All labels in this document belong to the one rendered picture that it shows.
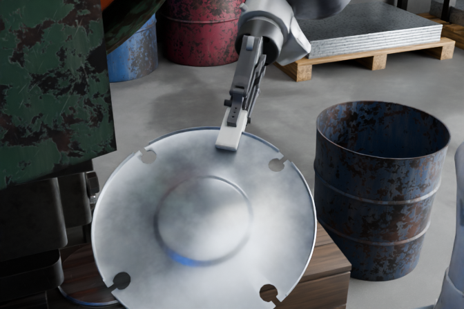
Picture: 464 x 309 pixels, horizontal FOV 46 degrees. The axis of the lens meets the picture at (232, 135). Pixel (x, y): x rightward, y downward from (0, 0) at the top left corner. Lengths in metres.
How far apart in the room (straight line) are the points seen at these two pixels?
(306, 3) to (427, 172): 0.92
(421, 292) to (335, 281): 0.55
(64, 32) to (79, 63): 0.02
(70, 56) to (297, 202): 0.42
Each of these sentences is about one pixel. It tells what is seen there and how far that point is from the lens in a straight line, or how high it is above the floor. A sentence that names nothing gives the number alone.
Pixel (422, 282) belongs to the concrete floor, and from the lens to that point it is 1.97.
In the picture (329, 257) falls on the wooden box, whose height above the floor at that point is 0.35.
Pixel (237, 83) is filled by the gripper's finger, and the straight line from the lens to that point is 0.79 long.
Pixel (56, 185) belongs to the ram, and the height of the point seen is 0.97.
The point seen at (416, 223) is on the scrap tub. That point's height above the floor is 0.22.
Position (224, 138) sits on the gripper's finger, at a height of 0.91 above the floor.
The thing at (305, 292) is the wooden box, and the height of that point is 0.30.
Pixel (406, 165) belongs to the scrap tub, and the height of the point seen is 0.45.
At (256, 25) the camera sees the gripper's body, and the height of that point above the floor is 1.02.
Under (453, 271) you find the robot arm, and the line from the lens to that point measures 1.06.
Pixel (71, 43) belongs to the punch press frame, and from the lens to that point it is 0.39.
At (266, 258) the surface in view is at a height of 0.82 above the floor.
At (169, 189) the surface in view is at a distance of 0.75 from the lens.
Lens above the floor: 1.26
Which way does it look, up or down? 27 degrees down
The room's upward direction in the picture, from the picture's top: straight up
